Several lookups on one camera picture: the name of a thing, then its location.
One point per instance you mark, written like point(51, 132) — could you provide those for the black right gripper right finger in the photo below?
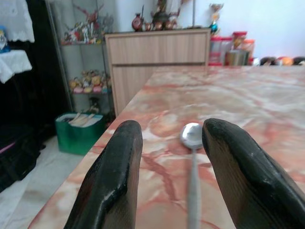
point(245, 181)

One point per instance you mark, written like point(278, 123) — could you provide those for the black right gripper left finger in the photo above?
point(114, 181)

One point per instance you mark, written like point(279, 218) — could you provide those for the silver metal spoon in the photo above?
point(190, 136)

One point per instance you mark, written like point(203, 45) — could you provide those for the green paper bag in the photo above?
point(78, 139)

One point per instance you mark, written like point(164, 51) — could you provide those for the white papers bundle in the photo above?
point(82, 120)

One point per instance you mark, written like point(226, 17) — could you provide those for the small dark figurine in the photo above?
point(94, 105)

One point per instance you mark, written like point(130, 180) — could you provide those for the black fabric bag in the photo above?
point(16, 157)

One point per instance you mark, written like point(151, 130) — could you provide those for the pastel plush figurines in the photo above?
point(90, 82)

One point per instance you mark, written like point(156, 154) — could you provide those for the dark round toy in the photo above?
point(299, 60)
point(268, 61)

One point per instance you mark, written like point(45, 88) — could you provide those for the orange round toy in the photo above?
point(284, 61)

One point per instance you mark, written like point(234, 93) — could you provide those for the glass display shelf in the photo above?
point(82, 57)

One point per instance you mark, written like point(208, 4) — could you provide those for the black tall cabinet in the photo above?
point(45, 71)

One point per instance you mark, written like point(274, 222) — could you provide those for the red lidded clear jar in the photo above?
point(225, 44)
point(215, 51)

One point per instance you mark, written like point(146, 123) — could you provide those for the orange lidded jar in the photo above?
point(250, 47)

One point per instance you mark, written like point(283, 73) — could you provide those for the light wooden cabinet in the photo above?
point(155, 47)

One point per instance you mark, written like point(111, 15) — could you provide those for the tall red snack jar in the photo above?
point(239, 39)

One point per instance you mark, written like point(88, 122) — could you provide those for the colourful model figures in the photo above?
point(82, 33)

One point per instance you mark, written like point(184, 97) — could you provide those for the white lace cloth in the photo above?
point(13, 64)
point(15, 19)

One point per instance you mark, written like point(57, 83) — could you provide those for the copper cup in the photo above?
point(171, 25)
point(147, 26)

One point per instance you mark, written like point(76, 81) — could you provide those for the red round vase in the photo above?
point(137, 22)

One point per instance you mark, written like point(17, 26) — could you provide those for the gold trophy with teal ball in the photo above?
point(215, 16)

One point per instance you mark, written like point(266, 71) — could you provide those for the blue printed pack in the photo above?
point(3, 40)

